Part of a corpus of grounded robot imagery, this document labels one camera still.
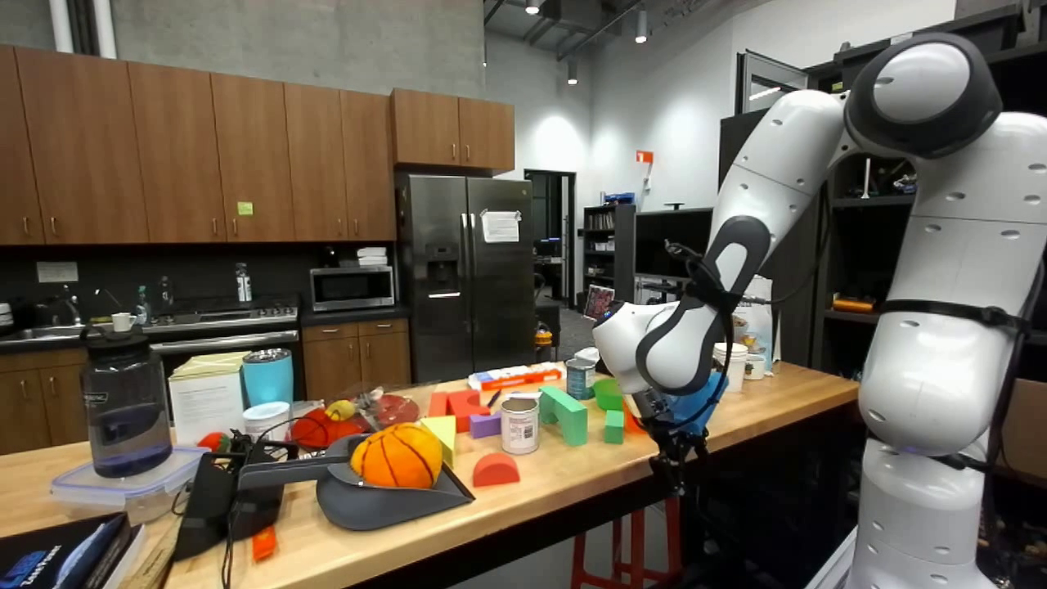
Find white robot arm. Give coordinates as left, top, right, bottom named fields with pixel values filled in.
left=594, top=32, right=1047, bottom=589

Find orange basketball toy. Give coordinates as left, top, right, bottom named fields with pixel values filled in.
left=351, top=423, right=446, bottom=492

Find upper wooden cabinets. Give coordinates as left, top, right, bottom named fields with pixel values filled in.
left=0, top=47, right=513, bottom=246

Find dark plastic water jug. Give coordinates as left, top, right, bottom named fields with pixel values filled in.
left=82, top=332, right=170, bottom=478

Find teal canister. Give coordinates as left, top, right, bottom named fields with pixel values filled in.
left=239, top=346, right=295, bottom=407

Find dark grey dustpan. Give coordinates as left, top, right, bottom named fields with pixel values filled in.
left=239, top=458, right=475, bottom=535

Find small orange block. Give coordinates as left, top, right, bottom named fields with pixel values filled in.
left=253, top=527, right=277, bottom=563

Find green foam block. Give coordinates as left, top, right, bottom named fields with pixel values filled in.
left=541, top=385, right=590, bottom=445

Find white can with label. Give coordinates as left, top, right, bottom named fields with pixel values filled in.
left=502, top=399, right=541, bottom=454

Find small green cube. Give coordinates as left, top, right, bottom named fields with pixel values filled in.
left=603, top=410, right=625, bottom=445

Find black monitor screen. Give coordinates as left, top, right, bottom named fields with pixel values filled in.
left=636, top=210, right=714, bottom=277

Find lower wooden cabinets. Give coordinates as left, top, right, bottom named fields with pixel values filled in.
left=0, top=318, right=411, bottom=452

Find white box on table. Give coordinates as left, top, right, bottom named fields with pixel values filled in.
left=166, top=349, right=247, bottom=445

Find red stool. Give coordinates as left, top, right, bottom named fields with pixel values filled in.
left=569, top=498, right=685, bottom=589

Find clear plastic container lid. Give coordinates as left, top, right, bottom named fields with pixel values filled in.
left=48, top=445, right=204, bottom=524

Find white paper cup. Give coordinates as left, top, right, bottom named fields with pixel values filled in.
left=714, top=345, right=748, bottom=394

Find red semicircle block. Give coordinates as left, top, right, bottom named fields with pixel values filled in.
left=470, top=452, right=522, bottom=487

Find yellow triangular block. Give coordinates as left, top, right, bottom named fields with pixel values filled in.
left=419, top=415, right=457, bottom=469

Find wooden cabinets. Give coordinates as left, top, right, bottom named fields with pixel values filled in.
left=0, top=47, right=513, bottom=246
left=0, top=318, right=411, bottom=452

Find stainless steel refrigerator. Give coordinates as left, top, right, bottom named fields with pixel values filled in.
left=397, top=175, right=536, bottom=384

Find purple small block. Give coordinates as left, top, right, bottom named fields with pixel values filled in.
left=470, top=411, right=502, bottom=438

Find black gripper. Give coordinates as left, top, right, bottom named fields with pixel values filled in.
left=636, top=370, right=726, bottom=495

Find stainless microwave oven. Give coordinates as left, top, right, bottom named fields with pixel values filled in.
left=310, top=266, right=397, bottom=312

